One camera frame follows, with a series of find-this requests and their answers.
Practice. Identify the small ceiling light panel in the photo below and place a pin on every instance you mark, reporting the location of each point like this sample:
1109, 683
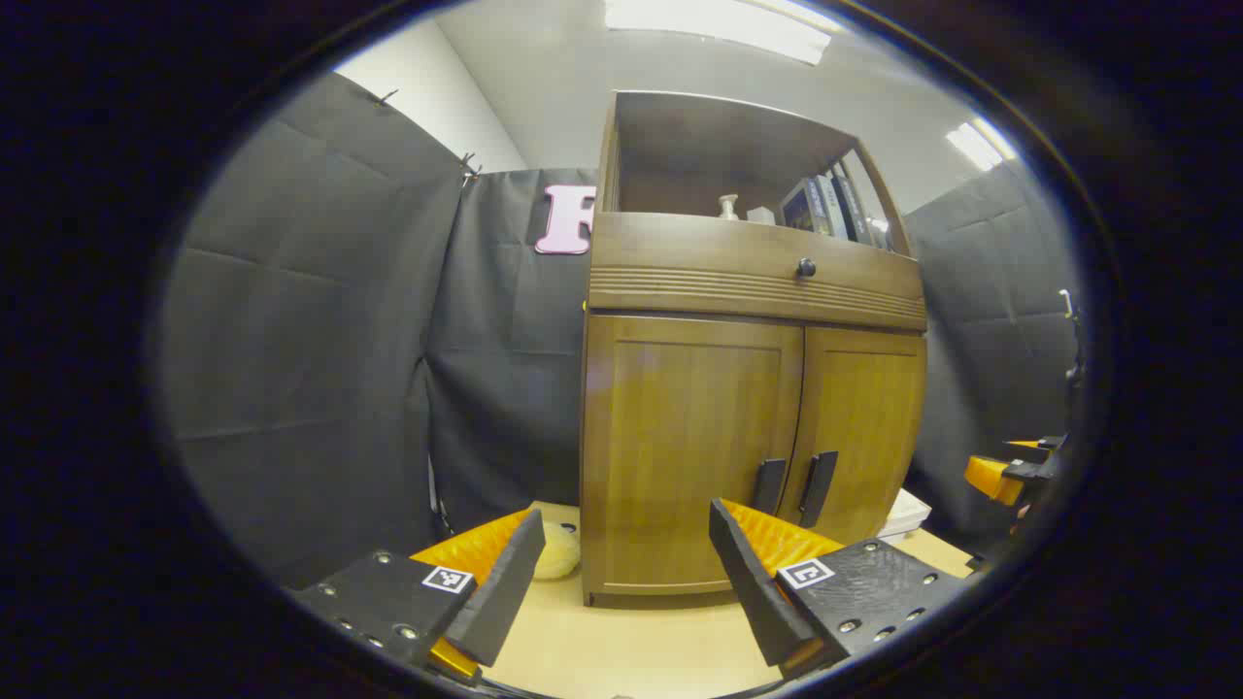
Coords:
981, 144

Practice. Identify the black drawer knob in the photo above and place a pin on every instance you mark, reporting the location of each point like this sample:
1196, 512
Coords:
806, 267

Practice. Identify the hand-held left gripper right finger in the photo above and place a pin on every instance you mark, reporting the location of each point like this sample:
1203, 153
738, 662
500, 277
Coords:
753, 592

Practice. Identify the black backdrop cloth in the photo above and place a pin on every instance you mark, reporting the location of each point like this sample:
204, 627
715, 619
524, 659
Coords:
311, 340

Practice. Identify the wooden cabinet drawer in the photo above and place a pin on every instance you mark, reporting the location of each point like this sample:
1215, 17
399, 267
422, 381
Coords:
699, 252

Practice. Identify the small white box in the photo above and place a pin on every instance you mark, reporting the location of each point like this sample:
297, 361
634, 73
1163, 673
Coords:
760, 215

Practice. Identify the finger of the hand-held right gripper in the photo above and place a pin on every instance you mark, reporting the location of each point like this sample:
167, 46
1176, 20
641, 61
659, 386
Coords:
992, 478

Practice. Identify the white flat box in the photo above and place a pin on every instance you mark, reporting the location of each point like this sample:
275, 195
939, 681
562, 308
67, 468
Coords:
903, 512

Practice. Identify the wooden double-door shoe cabinet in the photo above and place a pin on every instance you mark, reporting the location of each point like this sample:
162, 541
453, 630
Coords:
699, 146

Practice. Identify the pale yellow plush toy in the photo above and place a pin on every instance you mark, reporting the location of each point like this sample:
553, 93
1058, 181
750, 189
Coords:
558, 553

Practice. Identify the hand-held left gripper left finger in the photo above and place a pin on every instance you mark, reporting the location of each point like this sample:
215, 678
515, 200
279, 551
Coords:
500, 592

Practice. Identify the wooden shoe cabinet door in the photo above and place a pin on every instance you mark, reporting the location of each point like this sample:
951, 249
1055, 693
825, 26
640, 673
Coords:
680, 437
864, 408

